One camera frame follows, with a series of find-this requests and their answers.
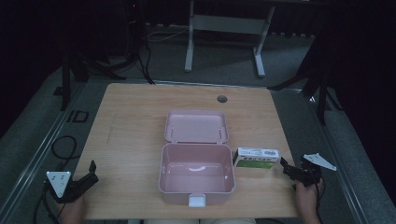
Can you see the black stand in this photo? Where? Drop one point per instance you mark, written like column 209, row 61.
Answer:
column 66, row 84
column 322, row 93

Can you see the white and green carton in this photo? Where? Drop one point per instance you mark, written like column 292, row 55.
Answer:
column 257, row 158

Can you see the white metal desk frame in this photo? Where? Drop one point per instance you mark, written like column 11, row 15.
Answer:
column 227, row 24

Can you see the person's left hand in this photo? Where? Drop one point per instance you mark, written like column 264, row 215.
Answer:
column 72, row 209

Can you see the person's right hand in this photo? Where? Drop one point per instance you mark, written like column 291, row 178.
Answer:
column 308, row 197

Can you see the pink plastic box with lid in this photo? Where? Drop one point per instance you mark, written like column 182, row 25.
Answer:
column 196, row 168

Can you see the metal floor rail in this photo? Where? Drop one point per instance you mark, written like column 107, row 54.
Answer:
column 339, row 174
column 37, row 155

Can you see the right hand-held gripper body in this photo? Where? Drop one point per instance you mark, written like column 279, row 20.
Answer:
column 308, row 174

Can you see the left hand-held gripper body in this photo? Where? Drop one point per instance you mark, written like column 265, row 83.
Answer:
column 59, row 183

